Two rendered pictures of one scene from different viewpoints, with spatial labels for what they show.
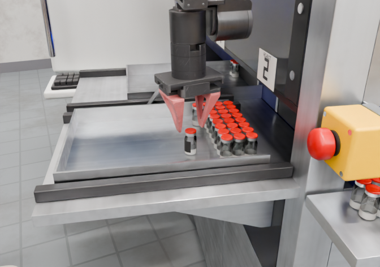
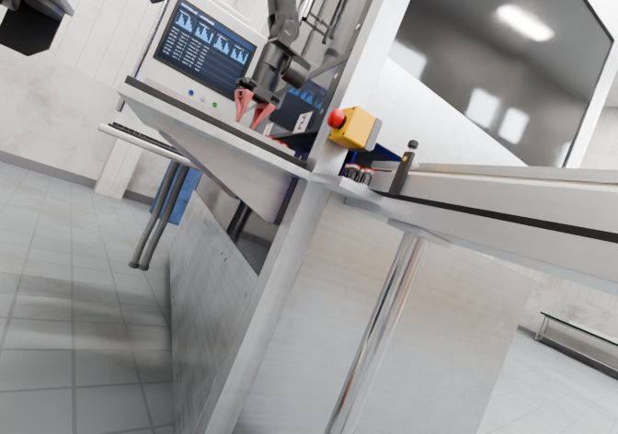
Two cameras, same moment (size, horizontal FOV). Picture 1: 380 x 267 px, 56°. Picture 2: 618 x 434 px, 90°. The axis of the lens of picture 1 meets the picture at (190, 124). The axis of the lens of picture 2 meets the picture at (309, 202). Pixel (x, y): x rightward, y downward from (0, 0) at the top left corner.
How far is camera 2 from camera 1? 0.47 m
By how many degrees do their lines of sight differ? 30
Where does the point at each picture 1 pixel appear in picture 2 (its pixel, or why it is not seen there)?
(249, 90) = not seen: hidden behind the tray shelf
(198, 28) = (279, 59)
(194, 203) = (241, 143)
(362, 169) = (355, 133)
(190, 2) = (281, 38)
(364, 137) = (360, 112)
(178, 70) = (257, 77)
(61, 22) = not seen: hidden behind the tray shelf
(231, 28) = (295, 72)
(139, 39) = not seen: hidden behind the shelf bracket
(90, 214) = (165, 107)
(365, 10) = (370, 74)
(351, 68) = (357, 102)
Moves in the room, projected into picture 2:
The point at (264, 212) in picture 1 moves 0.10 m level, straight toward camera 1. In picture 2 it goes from (272, 209) to (268, 209)
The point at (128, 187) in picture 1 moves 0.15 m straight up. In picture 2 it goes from (198, 113) to (226, 46)
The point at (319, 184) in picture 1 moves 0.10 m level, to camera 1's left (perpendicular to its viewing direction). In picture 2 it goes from (322, 170) to (282, 152)
